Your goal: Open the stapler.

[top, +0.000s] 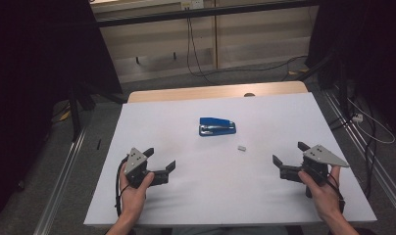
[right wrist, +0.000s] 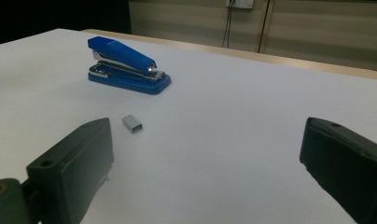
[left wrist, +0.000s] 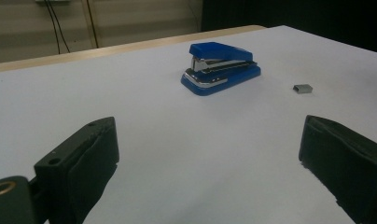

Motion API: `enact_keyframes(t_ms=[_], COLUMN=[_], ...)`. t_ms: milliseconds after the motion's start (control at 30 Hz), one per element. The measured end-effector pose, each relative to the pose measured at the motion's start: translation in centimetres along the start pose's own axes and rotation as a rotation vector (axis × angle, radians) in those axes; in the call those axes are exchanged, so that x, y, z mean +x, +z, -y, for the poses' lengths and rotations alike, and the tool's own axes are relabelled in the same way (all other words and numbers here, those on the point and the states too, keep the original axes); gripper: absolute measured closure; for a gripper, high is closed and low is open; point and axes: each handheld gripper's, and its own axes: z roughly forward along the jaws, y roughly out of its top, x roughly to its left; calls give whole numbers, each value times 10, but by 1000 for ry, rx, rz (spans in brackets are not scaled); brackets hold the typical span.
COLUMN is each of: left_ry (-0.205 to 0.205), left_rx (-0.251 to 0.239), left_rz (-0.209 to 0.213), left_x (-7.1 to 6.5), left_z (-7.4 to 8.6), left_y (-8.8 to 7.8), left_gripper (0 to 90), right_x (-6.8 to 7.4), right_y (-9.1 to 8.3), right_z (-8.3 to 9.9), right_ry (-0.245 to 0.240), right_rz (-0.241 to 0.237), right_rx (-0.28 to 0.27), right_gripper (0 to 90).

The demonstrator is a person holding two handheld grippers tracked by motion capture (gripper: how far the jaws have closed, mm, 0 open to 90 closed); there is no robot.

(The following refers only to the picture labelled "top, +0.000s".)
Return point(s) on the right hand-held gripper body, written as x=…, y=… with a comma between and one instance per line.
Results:
x=323, y=156

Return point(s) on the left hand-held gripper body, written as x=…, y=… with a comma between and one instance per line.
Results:
x=135, y=161

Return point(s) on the small white staple box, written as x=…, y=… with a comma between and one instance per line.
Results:
x=241, y=148

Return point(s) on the blue stapler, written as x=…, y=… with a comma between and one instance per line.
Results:
x=215, y=121

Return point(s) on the person's left hand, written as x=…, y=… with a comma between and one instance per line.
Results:
x=134, y=199

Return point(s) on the person's right hand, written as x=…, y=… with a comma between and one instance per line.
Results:
x=323, y=199

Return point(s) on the small black stick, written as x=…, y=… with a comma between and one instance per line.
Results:
x=98, y=144

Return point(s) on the white table cover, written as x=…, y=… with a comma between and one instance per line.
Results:
x=202, y=182

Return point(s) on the white power adapter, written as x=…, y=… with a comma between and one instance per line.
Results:
x=357, y=117

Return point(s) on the black metal stand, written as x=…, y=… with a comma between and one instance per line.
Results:
x=75, y=111
x=342, y=91

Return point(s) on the brown table grommet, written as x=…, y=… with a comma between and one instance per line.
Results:
x=249, y=95

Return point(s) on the beige cabinet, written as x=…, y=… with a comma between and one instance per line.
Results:
x=258, y=39

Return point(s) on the black curtain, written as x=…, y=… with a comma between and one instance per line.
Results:
x=39, y=65
x=375, y=49

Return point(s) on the black horizontal bar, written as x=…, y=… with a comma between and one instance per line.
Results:
x=202, y=13

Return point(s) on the aluminium floor rail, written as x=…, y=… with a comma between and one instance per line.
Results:
x=60, y=186
x=382, y=173

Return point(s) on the white wall socket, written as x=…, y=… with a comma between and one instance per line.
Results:
x=192, y=4

